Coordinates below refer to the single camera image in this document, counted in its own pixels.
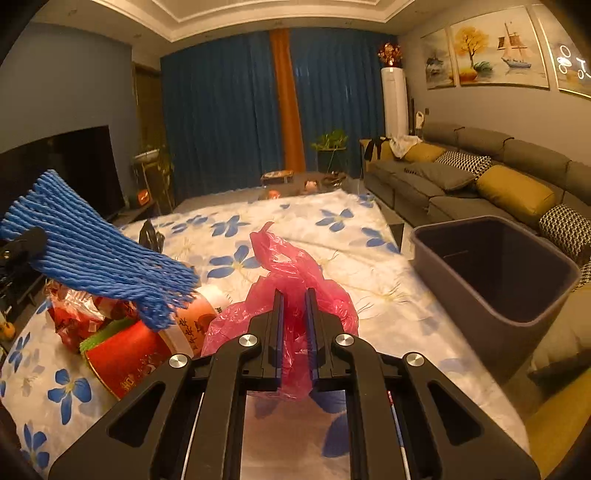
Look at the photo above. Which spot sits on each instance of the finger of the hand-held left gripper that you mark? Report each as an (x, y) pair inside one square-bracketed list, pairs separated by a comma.
[(27, 243)]

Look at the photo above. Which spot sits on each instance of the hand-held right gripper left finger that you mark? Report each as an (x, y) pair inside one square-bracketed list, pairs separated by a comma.
[(278, 332)]

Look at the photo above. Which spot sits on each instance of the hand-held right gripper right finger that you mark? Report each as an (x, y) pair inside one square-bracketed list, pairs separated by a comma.
[(310, 332)]

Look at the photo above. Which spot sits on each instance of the blue foam fruit net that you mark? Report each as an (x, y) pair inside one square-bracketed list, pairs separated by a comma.
[(92, 249)]

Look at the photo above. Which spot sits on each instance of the pink plastic bag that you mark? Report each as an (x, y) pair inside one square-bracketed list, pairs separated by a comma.
[(295, 265)]

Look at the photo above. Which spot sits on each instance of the white orange paper cup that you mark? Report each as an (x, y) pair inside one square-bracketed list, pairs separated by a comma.
[(203, 318)]

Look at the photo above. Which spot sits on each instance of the red snack wrapper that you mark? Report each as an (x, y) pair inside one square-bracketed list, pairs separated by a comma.
[(74, 318)]

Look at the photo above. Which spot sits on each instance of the red paper cup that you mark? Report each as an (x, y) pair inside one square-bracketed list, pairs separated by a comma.
[(129, 355)]

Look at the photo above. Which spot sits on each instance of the grey trash bin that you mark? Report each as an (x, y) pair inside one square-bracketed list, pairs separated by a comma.
[(508, 332)]

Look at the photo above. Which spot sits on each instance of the black television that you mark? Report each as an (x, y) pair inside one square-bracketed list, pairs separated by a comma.
[(69, 161)]

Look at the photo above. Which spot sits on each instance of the blue floral blanket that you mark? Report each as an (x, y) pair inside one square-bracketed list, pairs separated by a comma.
[(300, 221)]

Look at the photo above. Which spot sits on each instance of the black plastic bag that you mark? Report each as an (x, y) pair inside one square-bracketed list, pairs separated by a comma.
[(151, 236)]

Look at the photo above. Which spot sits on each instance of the orange glowing lamp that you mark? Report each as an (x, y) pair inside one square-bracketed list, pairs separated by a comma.
[(144, 197)]

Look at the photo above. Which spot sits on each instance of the small pink figurine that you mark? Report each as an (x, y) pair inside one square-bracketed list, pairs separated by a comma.
[(310, 185)]

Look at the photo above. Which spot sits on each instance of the dark coffee table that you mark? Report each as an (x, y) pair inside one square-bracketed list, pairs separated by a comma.
[(332, 182)]

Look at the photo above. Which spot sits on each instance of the printed flat box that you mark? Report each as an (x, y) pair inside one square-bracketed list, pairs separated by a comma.
[(278, 175)]

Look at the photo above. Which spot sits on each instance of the grey sectional sofa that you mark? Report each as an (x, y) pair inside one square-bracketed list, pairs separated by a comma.
[(415, 194)]

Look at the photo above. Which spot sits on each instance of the dark plant pot stand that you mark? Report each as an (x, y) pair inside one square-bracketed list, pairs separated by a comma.
[(332, 159)]

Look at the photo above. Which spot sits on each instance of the green potted plant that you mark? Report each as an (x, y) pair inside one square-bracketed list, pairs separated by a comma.
[(330, 140)]

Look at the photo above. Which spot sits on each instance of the black garment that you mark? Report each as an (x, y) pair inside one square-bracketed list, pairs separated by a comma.
[(376, 147)]

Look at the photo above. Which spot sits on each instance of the flat grey cushion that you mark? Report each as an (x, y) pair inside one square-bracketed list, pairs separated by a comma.
[(438, 176)]

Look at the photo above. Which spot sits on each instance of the white cloth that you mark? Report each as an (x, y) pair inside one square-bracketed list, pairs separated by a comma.
[(405, 144)]

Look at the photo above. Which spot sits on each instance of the small yellow cushion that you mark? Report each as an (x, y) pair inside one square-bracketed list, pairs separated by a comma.
[(424, 152)]

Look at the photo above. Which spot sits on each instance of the blue curtain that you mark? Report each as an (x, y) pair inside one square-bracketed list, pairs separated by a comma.
[(221, 120), (341, 92)]

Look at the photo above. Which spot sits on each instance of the orange curtain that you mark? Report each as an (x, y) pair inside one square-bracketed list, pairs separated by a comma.
[(288, 106)]

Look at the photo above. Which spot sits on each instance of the small patterned cushion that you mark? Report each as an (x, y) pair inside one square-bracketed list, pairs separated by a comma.
[(464, 162)]

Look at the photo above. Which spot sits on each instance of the white standing air conditioner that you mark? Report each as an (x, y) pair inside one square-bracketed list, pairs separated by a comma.
[(395, 104)]

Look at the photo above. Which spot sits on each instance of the large yellow cushion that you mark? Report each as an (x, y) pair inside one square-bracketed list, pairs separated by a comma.
[(515, 189)]

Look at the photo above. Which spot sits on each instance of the yellow seat cushion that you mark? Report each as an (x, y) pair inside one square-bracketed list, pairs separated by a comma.
[(561, 429)]

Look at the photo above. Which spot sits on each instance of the large patterned cushion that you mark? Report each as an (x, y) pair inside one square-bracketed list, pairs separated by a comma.
[(565, 228)]

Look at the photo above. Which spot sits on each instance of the red gold flower ornament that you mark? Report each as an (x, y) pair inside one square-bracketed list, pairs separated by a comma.
[(390, 54)]

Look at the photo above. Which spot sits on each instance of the small landscape painting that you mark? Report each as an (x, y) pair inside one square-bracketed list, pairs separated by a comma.
[(438, 60)]

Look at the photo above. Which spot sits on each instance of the tree and sailboat painting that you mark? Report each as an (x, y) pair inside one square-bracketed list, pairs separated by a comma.
[(498, 48)]

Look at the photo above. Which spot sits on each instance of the framed painting with glare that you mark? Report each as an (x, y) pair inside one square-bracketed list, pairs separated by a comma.
[(570, 60)]

